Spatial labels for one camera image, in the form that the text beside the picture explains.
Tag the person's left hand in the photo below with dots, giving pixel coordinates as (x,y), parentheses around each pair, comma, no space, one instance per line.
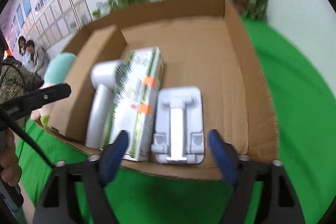
(11,169)

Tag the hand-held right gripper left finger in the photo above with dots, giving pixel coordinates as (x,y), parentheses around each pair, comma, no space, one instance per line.
(115,155)

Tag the green tablecloth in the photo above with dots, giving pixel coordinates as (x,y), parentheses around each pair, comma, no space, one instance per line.
(296,108)

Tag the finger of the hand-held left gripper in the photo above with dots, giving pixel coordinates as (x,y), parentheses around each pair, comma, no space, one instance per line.
(50,94)

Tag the large cardboard box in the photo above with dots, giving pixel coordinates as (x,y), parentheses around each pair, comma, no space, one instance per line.
(204,56)

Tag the teal plush toy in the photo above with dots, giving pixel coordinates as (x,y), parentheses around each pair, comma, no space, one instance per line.
(60,66)

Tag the white plastic tray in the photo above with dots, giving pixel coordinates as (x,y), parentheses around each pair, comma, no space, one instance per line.
(178,113)

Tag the green and white medicine box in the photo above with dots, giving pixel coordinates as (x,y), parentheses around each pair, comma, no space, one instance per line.
(136,98)

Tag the small brown cardboard box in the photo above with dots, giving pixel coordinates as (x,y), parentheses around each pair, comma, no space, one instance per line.
(86,69)

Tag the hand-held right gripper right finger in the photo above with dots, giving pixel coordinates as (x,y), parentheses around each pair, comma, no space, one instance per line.
(223,158)

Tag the white hair dryer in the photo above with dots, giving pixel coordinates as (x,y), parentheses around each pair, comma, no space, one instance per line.
(98,108)

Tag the blue wall poster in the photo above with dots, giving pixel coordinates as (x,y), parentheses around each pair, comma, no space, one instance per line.
(20,16)
(15,26)
(26,2)

